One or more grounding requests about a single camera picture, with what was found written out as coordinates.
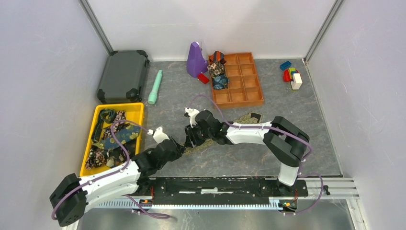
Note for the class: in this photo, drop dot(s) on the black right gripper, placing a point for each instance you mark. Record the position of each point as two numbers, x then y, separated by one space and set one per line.
191 138

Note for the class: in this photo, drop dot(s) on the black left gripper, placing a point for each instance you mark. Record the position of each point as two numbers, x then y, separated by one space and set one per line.
177 152

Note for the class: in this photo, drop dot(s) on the olive green leaf-pattern tie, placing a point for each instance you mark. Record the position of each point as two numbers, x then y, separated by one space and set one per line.
249 118

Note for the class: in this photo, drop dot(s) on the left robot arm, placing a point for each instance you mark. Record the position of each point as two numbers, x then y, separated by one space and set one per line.
75 196

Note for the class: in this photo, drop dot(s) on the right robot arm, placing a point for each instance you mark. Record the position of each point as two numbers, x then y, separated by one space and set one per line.
286 141

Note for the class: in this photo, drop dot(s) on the dark brown-leaf tie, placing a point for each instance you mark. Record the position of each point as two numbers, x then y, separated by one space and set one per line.
110 158

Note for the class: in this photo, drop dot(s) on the blue yellow-flower tie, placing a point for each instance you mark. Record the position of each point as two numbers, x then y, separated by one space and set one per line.
125 133

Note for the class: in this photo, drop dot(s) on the rolled blue paisley tie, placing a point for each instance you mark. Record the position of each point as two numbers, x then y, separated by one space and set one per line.
220 82

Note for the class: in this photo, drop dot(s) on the yellow plastic bin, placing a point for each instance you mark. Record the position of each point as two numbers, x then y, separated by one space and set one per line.
120 120

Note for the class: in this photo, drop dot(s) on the orange wooden compartment tray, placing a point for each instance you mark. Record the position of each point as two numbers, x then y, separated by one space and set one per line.
244 88

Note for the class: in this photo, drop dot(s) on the black pink-floral tie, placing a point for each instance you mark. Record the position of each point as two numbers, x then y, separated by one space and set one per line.
107 133

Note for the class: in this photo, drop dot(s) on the rolled brown floral tie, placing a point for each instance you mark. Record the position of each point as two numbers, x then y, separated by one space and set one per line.
216 69

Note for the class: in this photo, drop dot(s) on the mint green flashlight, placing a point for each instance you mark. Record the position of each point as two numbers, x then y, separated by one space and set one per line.
153 96

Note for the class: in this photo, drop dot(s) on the dark green striped tie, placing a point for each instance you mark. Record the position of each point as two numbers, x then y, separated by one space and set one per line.
104 116

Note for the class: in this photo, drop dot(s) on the purple plastic object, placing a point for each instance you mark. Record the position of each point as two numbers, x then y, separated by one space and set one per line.
196 63

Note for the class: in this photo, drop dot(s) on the rolled orange navy tie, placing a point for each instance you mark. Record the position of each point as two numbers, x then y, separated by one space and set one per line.
217 56

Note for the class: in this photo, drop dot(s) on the dark grey suitcase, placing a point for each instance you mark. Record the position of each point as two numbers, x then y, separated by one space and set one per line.
123 77

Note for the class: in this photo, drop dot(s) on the red toy block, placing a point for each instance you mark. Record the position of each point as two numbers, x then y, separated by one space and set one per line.
287 76

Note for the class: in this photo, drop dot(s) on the white toy block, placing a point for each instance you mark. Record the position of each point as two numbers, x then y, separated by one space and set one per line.
296 81

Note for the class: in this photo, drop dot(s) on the blue toy brick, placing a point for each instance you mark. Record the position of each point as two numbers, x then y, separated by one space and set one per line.
285 65

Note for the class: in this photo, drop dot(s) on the green toy block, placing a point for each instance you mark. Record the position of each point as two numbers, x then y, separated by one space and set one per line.
292 71

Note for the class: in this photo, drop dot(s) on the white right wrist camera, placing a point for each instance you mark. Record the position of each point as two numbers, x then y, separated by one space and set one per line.
191 114

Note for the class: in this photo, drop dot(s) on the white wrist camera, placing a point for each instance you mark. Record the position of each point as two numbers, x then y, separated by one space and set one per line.
191 114
158 135

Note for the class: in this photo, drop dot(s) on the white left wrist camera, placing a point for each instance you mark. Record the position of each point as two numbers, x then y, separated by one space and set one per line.
158 135

